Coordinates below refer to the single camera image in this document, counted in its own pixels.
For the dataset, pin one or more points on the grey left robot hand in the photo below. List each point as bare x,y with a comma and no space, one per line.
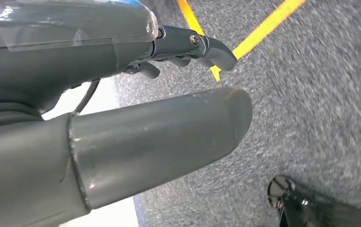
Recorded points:
136,141

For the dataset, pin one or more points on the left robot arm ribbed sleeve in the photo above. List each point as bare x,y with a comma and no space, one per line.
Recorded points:
5,116

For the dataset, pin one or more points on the yellow floor tape square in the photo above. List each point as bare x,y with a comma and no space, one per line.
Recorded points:
260,31

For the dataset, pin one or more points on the glossy black robot foot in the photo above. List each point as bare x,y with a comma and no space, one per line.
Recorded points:
309,206

